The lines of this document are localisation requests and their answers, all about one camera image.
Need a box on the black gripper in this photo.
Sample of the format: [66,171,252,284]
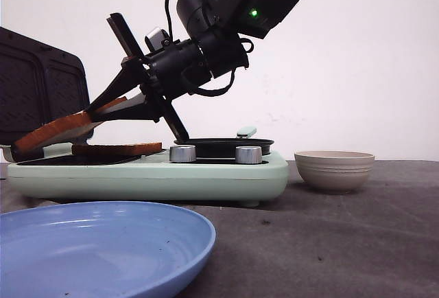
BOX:
[86,13,248,140]

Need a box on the white bread slice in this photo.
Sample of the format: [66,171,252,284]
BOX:
[12,93,145,153]
[71,142,162,156]

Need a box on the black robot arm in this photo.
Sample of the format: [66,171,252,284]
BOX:
[86,0,299,142]

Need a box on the mint green breakfast maker base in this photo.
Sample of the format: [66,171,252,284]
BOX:
[6,150,289,206]

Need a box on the left silver control knob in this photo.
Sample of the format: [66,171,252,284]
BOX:
[169,145,197,163]

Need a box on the silver control knob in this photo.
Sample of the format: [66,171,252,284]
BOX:
[169,145,197,163]
[235,146,263,165]

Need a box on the small black frying pan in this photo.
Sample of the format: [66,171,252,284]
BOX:
[174,126,274,158]

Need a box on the right silver control knob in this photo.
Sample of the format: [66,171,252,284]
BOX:
[235,146,263,165]

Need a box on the blue plate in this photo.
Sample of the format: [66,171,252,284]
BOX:
[1,201,216,297]

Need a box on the beige ceramic bowl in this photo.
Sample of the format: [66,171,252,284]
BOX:
[294,150,375,193]

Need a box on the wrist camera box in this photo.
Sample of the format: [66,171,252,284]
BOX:
[144,27,169,52]

